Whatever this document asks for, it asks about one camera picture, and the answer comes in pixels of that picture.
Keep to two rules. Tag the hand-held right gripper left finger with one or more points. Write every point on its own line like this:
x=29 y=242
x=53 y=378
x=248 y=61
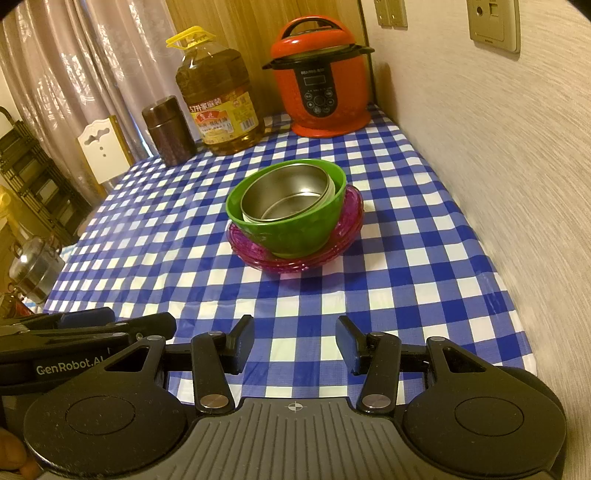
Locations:
x=242 y=341

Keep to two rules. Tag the large cooking oil bottle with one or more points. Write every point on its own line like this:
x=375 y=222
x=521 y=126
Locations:
x=221 y=101

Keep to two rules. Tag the white wooden chair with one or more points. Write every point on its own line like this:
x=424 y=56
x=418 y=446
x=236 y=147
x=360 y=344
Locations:
x=104 y=147

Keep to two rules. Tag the beige wall switch plate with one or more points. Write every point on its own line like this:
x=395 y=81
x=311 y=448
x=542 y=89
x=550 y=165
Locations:
x=398 y=12
x=381 y=11

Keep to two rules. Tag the grey patterned curtain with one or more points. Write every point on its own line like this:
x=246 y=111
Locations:
x=83 y=60

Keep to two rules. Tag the stainless steel steamer pot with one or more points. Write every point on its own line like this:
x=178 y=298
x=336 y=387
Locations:
x=34 y=272

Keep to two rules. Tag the red electric pressure cooker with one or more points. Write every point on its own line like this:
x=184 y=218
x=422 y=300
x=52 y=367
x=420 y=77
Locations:
x=323 y=83

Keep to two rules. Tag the person's left hand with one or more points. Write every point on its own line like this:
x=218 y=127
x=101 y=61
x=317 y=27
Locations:
x=16 y=452

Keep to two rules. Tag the dark metal rack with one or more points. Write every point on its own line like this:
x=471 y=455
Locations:
x=41 y=184

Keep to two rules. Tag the yellow plastic bag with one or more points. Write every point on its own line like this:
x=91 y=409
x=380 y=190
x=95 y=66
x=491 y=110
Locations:
x=5 y=203

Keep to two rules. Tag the green plastic bowl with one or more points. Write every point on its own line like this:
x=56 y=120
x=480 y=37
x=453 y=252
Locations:
x=300 y=230

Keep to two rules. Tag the brown cylindrical canister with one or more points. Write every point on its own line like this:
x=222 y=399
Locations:
x=168 y=134

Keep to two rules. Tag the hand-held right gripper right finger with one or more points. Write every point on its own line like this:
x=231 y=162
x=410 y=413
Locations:
x=348 y=341

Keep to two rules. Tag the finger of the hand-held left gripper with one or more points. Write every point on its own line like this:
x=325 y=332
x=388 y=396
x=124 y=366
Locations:
x=147 y=326
x=85 y=316

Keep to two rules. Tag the stainless steel bowl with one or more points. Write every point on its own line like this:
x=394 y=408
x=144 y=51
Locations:
x=291 y=194

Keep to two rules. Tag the beige wall socket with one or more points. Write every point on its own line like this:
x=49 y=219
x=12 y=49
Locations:
x=493 y=23

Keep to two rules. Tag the blue white checkered tablecloth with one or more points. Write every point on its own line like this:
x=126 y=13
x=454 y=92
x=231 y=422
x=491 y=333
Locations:
x=392 y=230

